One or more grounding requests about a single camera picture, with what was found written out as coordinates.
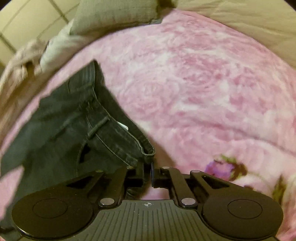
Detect pink rose bed blanket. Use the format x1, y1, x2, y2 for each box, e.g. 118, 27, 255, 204
1, 10, 295, 240

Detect grey pillow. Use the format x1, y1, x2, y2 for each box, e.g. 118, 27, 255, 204
71, 0, 160, 35

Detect pink folded quilt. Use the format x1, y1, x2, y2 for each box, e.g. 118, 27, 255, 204
1, 39, 47, 140

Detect white wardrobe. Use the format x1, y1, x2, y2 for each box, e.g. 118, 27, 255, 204
1, 0, 80, 65

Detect dark blue folded jeans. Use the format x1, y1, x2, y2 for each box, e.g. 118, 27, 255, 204
1, 61, 155, 203

